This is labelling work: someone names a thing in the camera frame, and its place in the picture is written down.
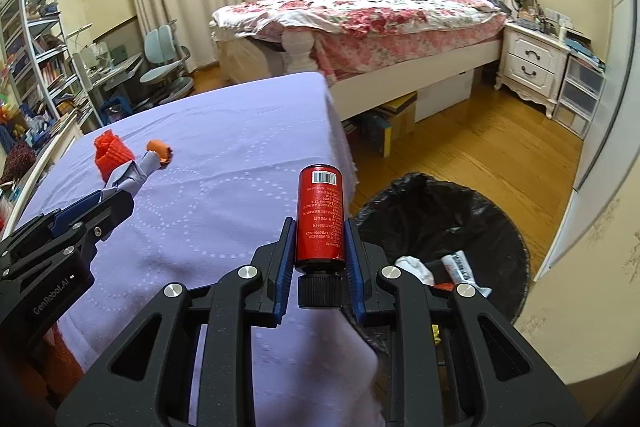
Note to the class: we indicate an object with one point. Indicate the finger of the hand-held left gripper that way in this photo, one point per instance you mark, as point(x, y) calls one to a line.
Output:
point(112, 217)
point(75, 211)

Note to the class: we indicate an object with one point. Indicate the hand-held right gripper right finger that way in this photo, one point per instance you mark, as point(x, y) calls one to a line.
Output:
point(352, 277)

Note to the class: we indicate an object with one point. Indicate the orange foam fruit net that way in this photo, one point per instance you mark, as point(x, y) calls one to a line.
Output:
point(112, 154)

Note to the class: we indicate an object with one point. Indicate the white nightstand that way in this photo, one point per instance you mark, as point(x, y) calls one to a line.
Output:
point(530, 57)

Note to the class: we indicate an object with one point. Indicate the blue plastic crate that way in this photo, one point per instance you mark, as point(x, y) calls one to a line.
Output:
point(115, 112)

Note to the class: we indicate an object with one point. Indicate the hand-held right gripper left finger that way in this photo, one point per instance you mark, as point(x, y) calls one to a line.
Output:
point(281, 282)

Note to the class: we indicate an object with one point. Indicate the grey study desk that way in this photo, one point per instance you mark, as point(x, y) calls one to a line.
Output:
point(117, 69)

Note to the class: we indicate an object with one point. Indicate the blue and yellow box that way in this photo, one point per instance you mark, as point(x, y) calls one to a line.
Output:
point(375, 132)

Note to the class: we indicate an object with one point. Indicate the clear plastic drawer unit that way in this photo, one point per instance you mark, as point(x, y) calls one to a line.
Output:
point(580, 92)

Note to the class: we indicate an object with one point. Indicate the blue plastic basket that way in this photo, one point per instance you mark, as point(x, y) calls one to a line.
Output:
point(12, 134)

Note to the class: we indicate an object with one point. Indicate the white storage box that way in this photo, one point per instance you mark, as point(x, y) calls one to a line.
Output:
point(445, 94)

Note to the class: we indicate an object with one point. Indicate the light green desk chair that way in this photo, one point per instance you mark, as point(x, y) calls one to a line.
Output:
point(162, 42)

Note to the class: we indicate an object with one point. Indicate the red bottle with black cap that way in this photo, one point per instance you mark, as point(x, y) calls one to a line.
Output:
point(320, 217)

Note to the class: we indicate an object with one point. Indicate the pink floral quilt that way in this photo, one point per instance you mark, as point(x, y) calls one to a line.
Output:
point(390, 14)

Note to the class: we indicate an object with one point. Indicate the white bookshelf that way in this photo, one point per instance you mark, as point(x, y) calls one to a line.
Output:
point(35, 57)

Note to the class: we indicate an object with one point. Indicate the orange and silver snack wrapper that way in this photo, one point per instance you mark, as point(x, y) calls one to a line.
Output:
point(137, 172)

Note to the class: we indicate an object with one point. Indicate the dark fuzzy duster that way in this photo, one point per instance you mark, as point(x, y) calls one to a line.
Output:
point(17, 159)

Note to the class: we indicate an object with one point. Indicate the purple tablecloth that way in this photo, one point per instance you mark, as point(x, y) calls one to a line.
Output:
point(225, 122)

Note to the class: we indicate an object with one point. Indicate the stack of books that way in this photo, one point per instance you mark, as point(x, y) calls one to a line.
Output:
point(587, 52)

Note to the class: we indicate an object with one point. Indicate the white wardrobe door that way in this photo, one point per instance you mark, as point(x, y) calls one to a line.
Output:
point(600, 132)

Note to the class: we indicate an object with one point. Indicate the white paper ball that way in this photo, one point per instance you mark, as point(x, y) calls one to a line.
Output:
point(412, 266)

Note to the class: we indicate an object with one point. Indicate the bin with black bag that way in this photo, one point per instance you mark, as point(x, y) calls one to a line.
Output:
point(435, 217)

